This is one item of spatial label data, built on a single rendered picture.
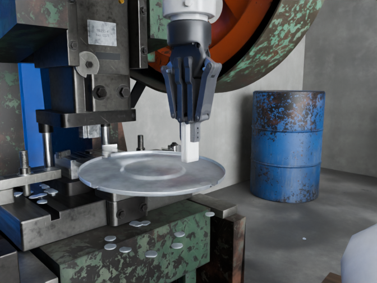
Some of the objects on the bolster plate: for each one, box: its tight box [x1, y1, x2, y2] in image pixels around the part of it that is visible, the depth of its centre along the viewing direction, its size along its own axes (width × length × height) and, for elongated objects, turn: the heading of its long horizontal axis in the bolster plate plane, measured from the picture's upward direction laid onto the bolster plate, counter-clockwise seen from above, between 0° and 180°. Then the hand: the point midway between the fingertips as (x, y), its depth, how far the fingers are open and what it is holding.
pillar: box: [42, 133, 53, 168], centre depth 86 cm, size 2×2×14 cm
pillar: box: [100, 127, 109, 144], centre depth 97 cm, size 2×2×14 cm
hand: (189, 141), depth 61 cm, fingers closed
